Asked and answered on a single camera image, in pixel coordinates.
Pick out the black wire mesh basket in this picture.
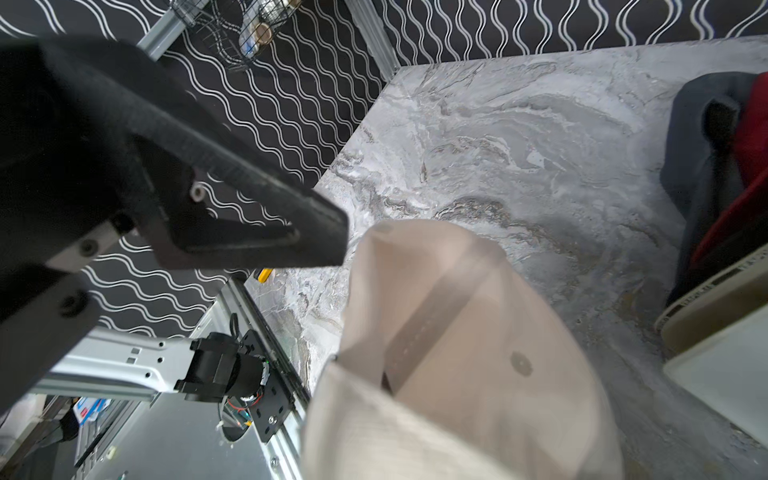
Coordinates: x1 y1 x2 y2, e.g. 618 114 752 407
168 0 302 71

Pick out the beige cap with black lettering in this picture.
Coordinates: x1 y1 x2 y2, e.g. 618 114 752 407
654 245 767 356

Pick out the white item in black basket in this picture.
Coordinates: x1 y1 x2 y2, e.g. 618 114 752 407
238 0 302 59

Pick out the aluminium corner frame post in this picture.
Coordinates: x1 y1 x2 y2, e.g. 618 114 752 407
345 0 400 82

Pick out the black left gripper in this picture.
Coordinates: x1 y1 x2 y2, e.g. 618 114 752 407
1 36 349 409

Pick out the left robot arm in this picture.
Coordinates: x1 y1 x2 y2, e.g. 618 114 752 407
1 37 349 410

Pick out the cream baseball cap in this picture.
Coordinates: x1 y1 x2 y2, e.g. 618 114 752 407
300 220 624 479

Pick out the white baseball cap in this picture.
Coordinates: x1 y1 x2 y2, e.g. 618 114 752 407
663 306 767 445

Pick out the yellow black utility knife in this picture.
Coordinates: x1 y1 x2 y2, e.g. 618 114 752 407
254 268 273 283

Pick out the dark grey cap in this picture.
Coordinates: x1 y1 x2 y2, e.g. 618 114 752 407
660 72 767 305

